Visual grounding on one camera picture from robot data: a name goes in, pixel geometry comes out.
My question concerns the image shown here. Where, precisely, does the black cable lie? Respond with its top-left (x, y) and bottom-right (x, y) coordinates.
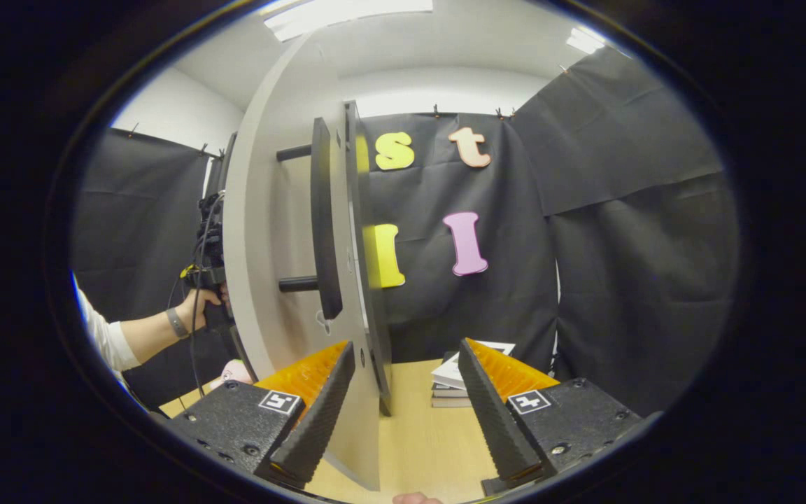
top-left (165, 196), bottom-right (227, 400)

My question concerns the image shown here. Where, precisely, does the black backdrop cloth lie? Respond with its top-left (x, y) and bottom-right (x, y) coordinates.
top-left (71, 45), bottom-right (740, 417)

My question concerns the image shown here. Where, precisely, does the large ceiling light panel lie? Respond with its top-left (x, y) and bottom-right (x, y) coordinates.
top-left (263, 0), bottom-right (435, 43)

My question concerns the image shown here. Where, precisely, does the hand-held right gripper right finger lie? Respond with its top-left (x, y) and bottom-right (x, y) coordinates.
top-left (458, 338), bottom-right (645, 491)

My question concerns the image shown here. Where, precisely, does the grey wristband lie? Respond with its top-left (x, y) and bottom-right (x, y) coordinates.
top-left (165, 307), bottom-right (190, 340)

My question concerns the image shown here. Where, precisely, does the pink plush toy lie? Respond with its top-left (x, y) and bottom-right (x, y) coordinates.
top-left (208, 359), bottom-right (255, 391)

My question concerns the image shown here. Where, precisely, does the black door handle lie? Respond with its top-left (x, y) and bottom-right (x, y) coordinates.
top-left (276, 117), bottom-right (344, 321)

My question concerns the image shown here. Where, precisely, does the small ceiling light panel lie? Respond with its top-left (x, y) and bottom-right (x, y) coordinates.
top-left (565, 27), bottom-right (610, 55)

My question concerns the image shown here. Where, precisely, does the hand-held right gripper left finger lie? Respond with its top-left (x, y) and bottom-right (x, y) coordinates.
top-left (165, 341), bottom-right (356, 491)

